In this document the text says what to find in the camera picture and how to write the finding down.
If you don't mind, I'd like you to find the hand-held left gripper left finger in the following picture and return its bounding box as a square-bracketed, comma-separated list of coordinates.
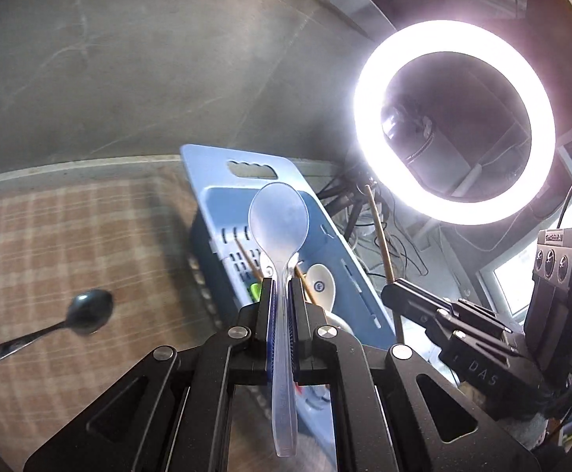
[23, 278, 273, 472]

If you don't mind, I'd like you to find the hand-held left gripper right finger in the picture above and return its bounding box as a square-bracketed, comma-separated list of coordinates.
[290, 278, 542, 472]

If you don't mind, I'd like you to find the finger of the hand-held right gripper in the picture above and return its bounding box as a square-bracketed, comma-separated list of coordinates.
[382, 279, 511, 336]
[426, 315, 519, 356]

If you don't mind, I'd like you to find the white ceramic spoon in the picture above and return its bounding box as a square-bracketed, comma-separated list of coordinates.
[325, 310, 353, 335]
[304, 263, 338, 308]

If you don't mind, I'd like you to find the brown red-ended chopstick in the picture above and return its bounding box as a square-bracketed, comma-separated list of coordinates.
[363, 184, 406, 345]
[293, 273, 320, 304]
[233, 237, 266, 280]

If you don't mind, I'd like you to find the clear plastic spoon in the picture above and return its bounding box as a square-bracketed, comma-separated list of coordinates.
[248, 182, 310, 458]

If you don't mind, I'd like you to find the blue plastic perforated basket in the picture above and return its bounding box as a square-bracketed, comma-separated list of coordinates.
[180, 144, 399, 433]

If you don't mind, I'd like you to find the metal spoon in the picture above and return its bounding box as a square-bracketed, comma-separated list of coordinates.
[0, 289, 114, 365]

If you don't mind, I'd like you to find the black tripod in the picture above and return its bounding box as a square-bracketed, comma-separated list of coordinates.
[316, 170, 380, 242]

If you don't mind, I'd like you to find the black phone holder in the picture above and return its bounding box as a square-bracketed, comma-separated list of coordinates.
[380, 101, 439, 163]

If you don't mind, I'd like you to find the plaid beige table mat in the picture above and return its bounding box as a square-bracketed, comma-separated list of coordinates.
[0, 177, 228, 453]

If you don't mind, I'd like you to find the white ring light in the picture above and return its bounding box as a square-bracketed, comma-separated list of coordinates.
[352, 20, 557, 227]

